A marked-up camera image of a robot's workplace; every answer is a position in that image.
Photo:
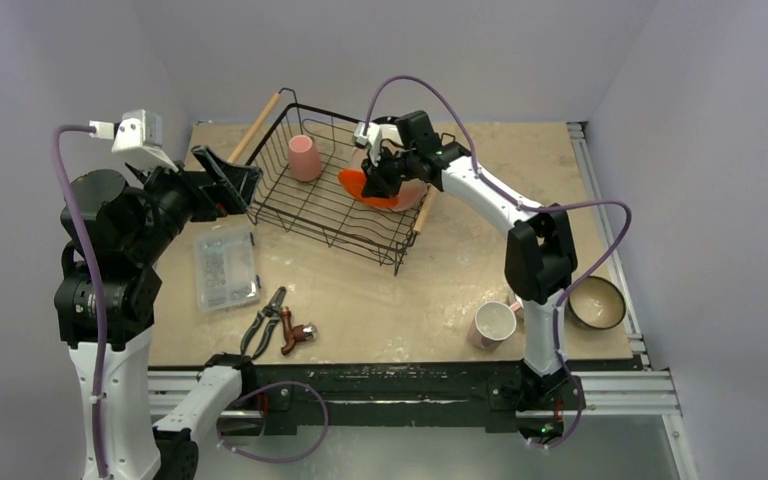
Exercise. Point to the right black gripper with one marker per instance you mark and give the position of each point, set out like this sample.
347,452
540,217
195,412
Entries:
384,169

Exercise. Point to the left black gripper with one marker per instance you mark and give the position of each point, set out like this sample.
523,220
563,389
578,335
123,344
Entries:
237,180

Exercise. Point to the orange plate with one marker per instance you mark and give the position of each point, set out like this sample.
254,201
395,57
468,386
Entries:
353,181

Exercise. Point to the pink rimmed large plate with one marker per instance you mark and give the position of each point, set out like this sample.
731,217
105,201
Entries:
411,192

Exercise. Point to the red rimmed plate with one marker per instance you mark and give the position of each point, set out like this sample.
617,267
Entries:
383,120

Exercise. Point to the black wire dish rack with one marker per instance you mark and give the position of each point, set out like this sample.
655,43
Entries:
321,209

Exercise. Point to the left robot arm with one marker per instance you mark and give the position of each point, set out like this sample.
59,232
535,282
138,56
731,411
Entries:
105,301

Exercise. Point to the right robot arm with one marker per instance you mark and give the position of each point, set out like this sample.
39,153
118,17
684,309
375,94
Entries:
540,253

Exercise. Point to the clear plastic screw box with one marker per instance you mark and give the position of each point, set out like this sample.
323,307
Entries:
226,275

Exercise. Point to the black pliers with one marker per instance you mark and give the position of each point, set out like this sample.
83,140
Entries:
265,322

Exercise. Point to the light pink mug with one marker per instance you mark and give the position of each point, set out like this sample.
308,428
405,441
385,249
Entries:
492,324

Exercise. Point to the dark ceramic bowl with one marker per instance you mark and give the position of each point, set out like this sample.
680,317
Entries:
596,304

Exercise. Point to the brown handled tool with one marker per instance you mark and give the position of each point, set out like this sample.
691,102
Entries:
294,334

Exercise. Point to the black base frame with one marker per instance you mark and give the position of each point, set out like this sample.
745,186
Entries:
482,394

